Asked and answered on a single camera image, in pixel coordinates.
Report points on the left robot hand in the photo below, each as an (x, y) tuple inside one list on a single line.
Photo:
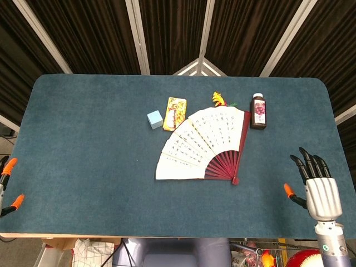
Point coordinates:
[(9, 166)]

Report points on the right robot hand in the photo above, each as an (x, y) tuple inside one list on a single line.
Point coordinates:
[(324, 197)]

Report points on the red ribbed white folding fan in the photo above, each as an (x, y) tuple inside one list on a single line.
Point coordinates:
[(205, 139)]

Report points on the red and white ball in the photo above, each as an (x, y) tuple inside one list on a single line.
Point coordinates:
[(304, 258)]

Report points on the blue felt table cover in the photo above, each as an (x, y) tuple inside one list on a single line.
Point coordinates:
[(83, 139)]

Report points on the yellow orange toy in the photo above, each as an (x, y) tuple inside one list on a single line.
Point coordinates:
[(267, 259)]

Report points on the brown cardboard box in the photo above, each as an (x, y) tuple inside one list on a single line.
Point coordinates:
[(65, 244)]

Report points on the dark brown curtain panel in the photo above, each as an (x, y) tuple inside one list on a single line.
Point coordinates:
[(331, 50), (172, 33), (244, 33), (16, 64), (91, 36)]

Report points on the dark juice bottle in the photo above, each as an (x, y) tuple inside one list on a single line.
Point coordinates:
[(258, 112)]

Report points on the white checked cloth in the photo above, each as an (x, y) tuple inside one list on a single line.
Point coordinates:
[(91, 253)]

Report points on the feather shuttlecock with green base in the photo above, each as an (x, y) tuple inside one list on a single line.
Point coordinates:
[(218, 98)]

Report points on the light blue cube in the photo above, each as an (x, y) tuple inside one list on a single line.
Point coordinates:
[(154, 119)]

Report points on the grey blue robot torso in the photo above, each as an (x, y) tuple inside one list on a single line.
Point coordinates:
[(172, 253)]

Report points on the yellow snack packet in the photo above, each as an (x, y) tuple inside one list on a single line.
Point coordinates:
[(173, 112)]

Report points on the white triangular screen foot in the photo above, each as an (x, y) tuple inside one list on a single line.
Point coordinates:
[(192, 69)]

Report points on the white screen post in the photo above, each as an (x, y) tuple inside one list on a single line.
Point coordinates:
[(289, 36), (206, 30), (41, 36), (137, 36)]

